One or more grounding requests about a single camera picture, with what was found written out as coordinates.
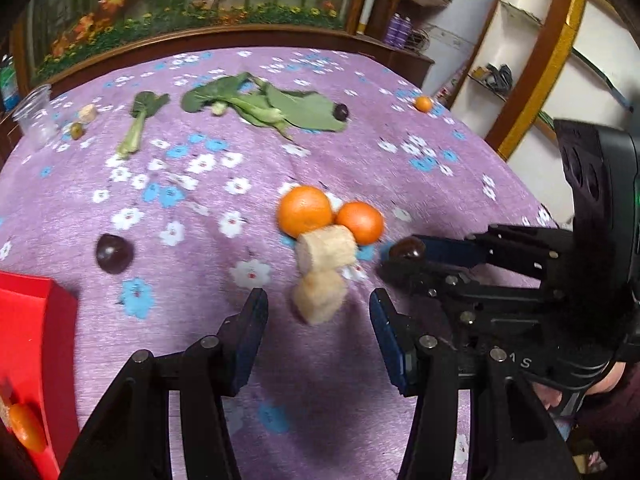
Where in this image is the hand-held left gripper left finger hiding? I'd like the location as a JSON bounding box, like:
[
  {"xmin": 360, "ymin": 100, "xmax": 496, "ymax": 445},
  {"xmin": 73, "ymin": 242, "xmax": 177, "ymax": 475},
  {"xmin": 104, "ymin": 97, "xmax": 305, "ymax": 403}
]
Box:
[{"xmin": 59, "ymin": 287, "xmax": 271, "ymax": 480}]

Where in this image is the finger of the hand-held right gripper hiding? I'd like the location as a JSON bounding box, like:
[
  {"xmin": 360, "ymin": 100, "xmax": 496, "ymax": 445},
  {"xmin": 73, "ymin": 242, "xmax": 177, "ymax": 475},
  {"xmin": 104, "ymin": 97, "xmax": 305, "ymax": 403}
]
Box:
[
  {"xmin": 375, "ymin": 258, "xmax": 548, "ymax": 312},
  {"xmin": 410, "ymin": 224, "xmax": 577, "ymax": 289}
]

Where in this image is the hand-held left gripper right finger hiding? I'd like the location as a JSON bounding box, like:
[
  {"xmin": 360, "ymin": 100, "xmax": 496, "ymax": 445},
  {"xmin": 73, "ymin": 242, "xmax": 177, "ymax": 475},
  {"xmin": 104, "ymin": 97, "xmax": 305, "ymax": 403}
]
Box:
[{"xmin": 369, "ymin": 287, "xmax": 576, "ymax": 480}]

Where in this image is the red box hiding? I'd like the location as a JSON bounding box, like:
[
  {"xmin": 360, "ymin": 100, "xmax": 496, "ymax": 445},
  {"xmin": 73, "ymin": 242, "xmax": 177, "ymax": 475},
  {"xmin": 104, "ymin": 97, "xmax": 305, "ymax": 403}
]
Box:
[{"xmin": 0, "ymin": 270, "xmax": 81, "ymax": 480}]

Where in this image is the person's right hand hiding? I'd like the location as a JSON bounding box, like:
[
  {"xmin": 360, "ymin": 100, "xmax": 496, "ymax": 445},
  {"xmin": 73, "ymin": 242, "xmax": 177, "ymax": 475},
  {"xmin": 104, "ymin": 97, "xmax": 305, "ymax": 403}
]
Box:
[{"xmin": 592, "ymin": 359, "xmax": 633, "ymax": 397}]

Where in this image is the purple floral tablecloth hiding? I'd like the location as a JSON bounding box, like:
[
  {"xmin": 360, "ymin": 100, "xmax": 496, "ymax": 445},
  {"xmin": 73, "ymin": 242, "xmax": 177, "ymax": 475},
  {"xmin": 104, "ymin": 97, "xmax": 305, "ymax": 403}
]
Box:
[{"xmin": 0, "ymin": 46, "xmax": 561, "ymax": 480}]

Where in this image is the dark bag on shelf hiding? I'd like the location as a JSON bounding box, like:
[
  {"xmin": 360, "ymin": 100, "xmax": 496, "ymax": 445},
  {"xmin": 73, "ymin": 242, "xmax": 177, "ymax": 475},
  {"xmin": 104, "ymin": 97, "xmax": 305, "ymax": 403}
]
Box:
[{"xmin": 482, "ymin": 63, "xmax": 515, "ymax": 92}]

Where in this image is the large green vegetable leaf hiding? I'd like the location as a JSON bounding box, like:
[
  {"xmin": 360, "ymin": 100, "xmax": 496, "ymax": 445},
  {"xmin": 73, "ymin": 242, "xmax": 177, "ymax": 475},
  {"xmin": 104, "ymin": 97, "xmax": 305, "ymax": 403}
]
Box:
[{"xmin": 235, "ymin": 82, "xmax": 348, "ymax": 136}]

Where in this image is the small bok choy stalk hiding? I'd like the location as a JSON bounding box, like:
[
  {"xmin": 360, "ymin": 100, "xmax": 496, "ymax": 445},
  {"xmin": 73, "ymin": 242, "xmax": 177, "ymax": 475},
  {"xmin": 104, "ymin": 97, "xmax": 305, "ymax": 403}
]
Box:
[{"xmin": 116, "ymin": 91, "xmax": 171, "ymax": 160}]

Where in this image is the green bok choy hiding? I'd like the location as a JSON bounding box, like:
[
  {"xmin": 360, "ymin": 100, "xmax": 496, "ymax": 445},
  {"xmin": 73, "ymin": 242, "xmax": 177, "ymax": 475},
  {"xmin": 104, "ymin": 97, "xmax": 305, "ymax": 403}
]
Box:
[{"xmin": 180, "ymin": 72, "xmax": 273, "ymax": 117}]

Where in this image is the clear plastic cup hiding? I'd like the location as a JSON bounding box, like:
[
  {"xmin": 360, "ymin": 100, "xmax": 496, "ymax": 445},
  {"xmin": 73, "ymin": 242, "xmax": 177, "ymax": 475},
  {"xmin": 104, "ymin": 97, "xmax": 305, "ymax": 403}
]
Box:
[{"xmin": 11, "ymin": 84, "xmax": 60, "ymax": 151}]

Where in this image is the wood-framed flower landscape panel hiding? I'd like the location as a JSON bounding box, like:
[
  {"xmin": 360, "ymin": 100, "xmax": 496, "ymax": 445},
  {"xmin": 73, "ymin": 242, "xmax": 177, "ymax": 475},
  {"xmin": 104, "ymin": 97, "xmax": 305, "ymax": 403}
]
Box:
[{"xmin": 20, "ymin": 0, "xmax": 381, "ymax": 86}]

